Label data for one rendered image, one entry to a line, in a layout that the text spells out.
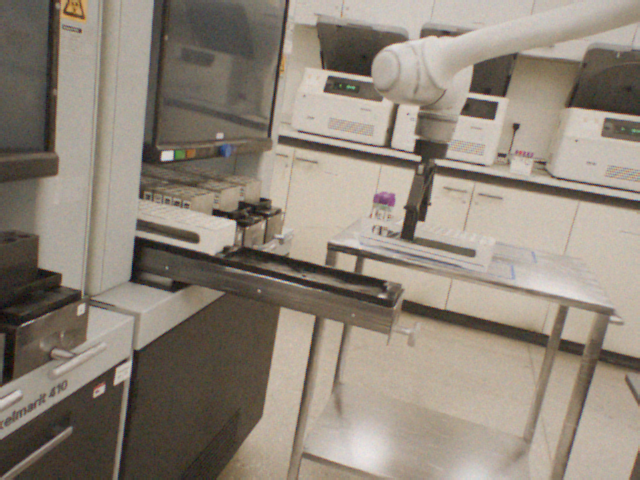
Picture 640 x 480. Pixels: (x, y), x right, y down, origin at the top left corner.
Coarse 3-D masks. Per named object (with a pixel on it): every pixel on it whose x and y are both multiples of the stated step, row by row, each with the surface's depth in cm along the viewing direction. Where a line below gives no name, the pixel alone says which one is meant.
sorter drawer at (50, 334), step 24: (0, 312) 75; (24, 312) 75; (48, 312) 79; (72, 312) 83; (24, 336) 75; (48, 336) 79; (72, 336) 84; (24, 360) 76; (48, 360) 80; (72, 360) 78
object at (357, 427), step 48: (336, 240) 138; (528, 288) 126; (576, 288) 132; (336, 384) 189; (576, 384) 128; (336, 432) 161; (384, 432) 165; (432, 432) 169; (480, 432) 174; (528, 432) 175; (576, 432) 129
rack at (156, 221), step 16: (144, 208) 118; (160, 208) 120; (176, 208) 122; (144, 224) 120; (160, 224) 124; (176, 224) 112; (192, 224) 111; (208, 224) 113; (224, 224) 115; (160, 240) 114; (176, 240) 113; (192, 240) 122; (208, 240) 111; (224, 240) 115
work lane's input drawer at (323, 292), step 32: (160, 256) 112; (192, 256) 112; (224, 256) 112; (256, 256) 120; (288, 256) 119; (224, 288) 110; (256, 288) 108; (288, 288) 107; (320, 288) 106; (352, 288) 110; (384, 288) 108; (352, 320) 105; (384, 320) 103
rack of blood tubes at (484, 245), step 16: (368, 224) 139; (384, 224) 137; (400, 224) 136; (432, 224) 143; (368, 240) 139; (384, 240) 138; (400, 240) 138; (416, 240) 145; (432, 240) 144; (448, 240) 133; (464, 240) 132; (480, 240) 134; (432, 256) 135; (448, 256) 134; (464, 256) 132; (480, 256) 131
